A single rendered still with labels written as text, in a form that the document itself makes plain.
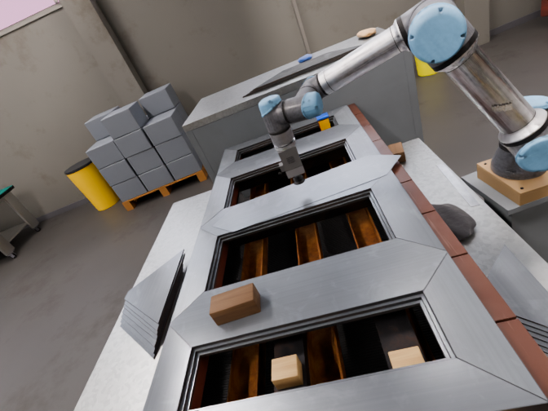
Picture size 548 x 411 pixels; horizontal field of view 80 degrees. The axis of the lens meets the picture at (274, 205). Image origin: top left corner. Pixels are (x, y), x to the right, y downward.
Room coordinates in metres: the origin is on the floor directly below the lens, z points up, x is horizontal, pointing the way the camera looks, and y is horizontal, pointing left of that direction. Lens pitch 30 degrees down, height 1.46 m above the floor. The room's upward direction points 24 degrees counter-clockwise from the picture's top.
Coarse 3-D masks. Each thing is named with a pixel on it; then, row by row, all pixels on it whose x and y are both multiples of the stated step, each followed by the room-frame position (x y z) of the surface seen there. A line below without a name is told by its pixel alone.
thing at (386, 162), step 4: (372, 156) 1.07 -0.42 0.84; (376, 156) 1.06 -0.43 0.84; (380, 156) 1.05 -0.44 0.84; (384, 156) 1.04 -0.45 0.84; (388, 156) 1.02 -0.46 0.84; (376, 160) 1.03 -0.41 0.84; (380, 160) 1.02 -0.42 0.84; (384, 160) 1.01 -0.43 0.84; (388, 160) 1.00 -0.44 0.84; (392, 160) 0.99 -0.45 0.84; (380, 164) 0.99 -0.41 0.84; (384, 164) 0.98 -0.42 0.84; (388, 164) 0.97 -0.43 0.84; (392, 164) 0.96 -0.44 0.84; (384, 168) 0.96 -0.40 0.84; (388, 168) 0.95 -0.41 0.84; (384, 172) 0.94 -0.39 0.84; (388, 172) 0.92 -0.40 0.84
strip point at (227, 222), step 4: (232, 208) 1.16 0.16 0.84; (228, 212) 1.14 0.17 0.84; (232, 212) 1.12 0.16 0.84; (224, 216) 1.12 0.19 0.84; (228, 216) 1.11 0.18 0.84; (232, 216) 1.09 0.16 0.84; (220, 220) 1.10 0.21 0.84; (224, 220) 1.09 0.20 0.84; (228, 220) 1.08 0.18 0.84; (232, 220) 1.07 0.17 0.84; (216, 224) 1.09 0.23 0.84; (220, 224) 1.08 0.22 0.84; (224, 224) 1.06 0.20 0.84; (228, 224) 1.05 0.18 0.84; (232, 224) 1.04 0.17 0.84; (220, 228) 1.05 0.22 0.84; (224, 228) 1.03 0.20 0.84; (228, 228) 1.02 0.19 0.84; (232, 228) 1.01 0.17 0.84
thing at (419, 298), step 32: (352, 160) 1.14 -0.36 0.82; (352, 192) 0.90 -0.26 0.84; (256, 224) 0.98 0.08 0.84; (384, 224) 0.72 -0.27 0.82; (320, 320) 0.50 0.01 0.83; (352, 320) 0.47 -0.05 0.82; (192, 352) 0.57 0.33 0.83; (448, 352) 0.32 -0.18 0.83; (192, 384) 0.49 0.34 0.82; (320, 384) 0.37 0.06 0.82
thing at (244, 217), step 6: (240, 204) 1.16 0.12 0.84; (246, 204) 1.14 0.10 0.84; (252, 204) 1.12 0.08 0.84; (234, 210) 1.13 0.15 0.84; (240, 210) 1.11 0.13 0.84; (246, 210) 1.09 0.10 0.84; (252, 210) 1.07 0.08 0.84; (234, 216) 1.09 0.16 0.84; (240, 216) 1.07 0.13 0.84; (246, 216) 1.05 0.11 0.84; (252, 216) 1.03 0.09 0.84; (234, 222) 1.05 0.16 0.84; (240, 222) 1.03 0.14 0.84; (246, 222) 1.01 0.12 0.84; (252, 222) 1.00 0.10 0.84; (234, 228) 1.01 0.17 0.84; (240, 228) 0.99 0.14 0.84
